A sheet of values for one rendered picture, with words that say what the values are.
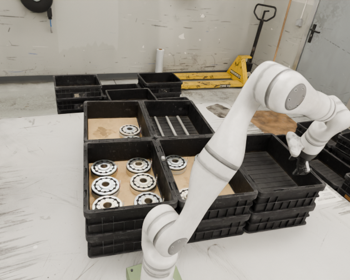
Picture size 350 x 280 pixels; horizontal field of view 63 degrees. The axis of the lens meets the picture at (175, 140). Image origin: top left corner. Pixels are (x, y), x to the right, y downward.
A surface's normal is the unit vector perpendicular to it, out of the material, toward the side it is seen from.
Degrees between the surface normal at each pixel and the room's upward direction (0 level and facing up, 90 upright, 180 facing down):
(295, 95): 89
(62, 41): 90
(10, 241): 0
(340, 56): 90
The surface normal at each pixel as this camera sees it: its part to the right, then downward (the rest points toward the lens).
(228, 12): 0.38, 0.52
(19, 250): 0.11, -0.85
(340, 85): -0.92, 0.11
